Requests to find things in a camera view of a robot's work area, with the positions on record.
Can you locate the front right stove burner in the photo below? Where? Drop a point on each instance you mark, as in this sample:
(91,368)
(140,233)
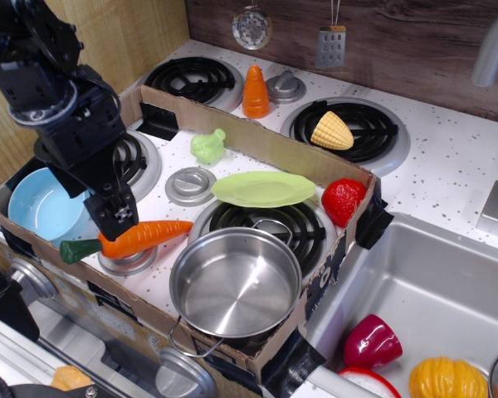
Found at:
(305,227)

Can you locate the back left stove burner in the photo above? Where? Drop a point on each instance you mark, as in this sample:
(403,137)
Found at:
(214,83)

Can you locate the hanging metal strainer spoon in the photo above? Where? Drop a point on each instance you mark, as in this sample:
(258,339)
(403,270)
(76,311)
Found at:
(251,27)

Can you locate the grey faucet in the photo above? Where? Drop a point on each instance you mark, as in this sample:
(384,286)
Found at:
(485,69)

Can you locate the light green toy vegetable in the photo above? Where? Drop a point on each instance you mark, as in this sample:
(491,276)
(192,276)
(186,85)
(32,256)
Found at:
(208,148)

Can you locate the metal sink basin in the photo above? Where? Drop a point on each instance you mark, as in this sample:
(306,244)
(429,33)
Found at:
(437,290)

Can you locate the hanging metal spatula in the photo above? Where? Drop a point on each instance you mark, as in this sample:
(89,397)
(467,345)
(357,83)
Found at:
(331,41)

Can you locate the cardboard fence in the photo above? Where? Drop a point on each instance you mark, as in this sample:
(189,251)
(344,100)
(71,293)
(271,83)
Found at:
(141,303)

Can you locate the orange toy piece bottom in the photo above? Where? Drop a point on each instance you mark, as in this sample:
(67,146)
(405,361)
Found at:
(67,378)

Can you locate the yellow toy corn cob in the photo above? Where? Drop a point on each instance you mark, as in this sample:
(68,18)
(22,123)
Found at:
(331,132)

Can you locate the red toy strawberry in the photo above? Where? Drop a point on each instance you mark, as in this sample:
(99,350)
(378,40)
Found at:
(341,199)

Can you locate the yellow toy pumpkin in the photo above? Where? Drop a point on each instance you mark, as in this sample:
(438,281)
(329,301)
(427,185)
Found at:
(444,377)

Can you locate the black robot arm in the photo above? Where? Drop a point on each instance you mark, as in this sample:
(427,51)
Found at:
(40,76)

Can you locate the black device bottom left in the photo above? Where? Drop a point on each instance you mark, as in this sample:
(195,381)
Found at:
(14,311)

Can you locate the grey stove knob front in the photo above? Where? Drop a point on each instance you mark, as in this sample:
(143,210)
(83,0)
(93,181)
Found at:
(129,265)

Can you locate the grey stove knob back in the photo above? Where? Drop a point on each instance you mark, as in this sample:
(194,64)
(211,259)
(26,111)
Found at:
(285,88)

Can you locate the orange toy cone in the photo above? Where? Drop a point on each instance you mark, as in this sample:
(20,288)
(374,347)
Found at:
(255,102)

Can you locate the silver oven knob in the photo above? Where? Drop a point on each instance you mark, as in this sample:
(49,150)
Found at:
(182,377)
(33,283)

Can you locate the red rimmed white plate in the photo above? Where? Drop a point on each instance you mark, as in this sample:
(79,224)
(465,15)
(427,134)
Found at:
(370,381)

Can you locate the light green plate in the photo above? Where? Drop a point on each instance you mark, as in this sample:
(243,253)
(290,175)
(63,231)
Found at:
(263,189)

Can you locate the stainless steel pot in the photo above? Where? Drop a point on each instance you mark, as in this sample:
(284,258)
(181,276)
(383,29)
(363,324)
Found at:
(236,284)

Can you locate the stove burner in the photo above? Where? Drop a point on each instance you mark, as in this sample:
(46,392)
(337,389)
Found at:
(381,140)
(214,83)
(139,160)
(305,227)

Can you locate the back right stove burner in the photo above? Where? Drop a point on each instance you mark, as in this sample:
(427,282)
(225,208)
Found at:
(381,140)

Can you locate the light blue bowl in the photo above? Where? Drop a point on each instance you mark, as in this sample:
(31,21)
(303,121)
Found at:
(40,204)

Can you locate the silver oven knob left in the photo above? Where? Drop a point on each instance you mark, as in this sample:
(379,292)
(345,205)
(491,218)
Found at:
(33,283)

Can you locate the dark red toy cup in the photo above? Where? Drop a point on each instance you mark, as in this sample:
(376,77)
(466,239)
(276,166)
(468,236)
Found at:
(371,344)

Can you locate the front left stove burner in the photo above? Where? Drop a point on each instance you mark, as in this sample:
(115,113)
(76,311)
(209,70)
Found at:
(139,160)

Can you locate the grey stove knob centre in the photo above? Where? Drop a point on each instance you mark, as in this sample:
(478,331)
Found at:
(190,186)

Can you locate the orange toy carrot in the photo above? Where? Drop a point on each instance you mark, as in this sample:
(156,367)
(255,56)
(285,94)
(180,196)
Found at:
(146,235)

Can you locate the grey stove knob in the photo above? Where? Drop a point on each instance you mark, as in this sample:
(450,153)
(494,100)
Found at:
(129,265)
(285,88)
(190,186)

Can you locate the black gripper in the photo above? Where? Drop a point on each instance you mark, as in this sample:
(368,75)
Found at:
(79,148)

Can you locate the silver oven knob right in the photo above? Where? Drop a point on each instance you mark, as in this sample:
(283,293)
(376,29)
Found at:
(182,377)

